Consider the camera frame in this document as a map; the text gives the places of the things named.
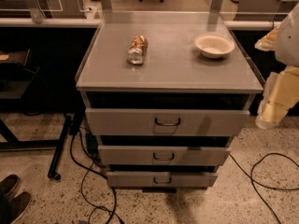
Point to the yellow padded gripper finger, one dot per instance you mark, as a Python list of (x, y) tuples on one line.
[(281, 93)]

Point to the grey drawer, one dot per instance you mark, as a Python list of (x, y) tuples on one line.
[(173, 122), (188, 156), (160, 179)]

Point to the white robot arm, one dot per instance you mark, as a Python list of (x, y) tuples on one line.
[(284, 40)]

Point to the grey drawer cabinet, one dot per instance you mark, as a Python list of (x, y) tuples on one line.
[(174, 75)]

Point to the white paper bowl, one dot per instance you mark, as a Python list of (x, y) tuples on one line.
[(214, 46)]

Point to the crushed gold soda can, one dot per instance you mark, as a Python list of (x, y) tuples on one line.
[(138, 50)]

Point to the black power adapter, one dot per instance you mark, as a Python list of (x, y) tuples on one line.
[(91, 143)]

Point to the brown right shoe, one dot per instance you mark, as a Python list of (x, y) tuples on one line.
[(18, 206)]

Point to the brown shoe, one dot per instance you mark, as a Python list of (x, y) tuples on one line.
[(18, 206), (9, 184)]

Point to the brown left shoe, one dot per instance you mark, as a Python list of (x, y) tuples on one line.
[(9, 184)]

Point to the black table frame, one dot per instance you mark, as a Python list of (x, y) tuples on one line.
[(17, 78)]

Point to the white horizontal rail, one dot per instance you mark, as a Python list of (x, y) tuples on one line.
[(83, 23)]

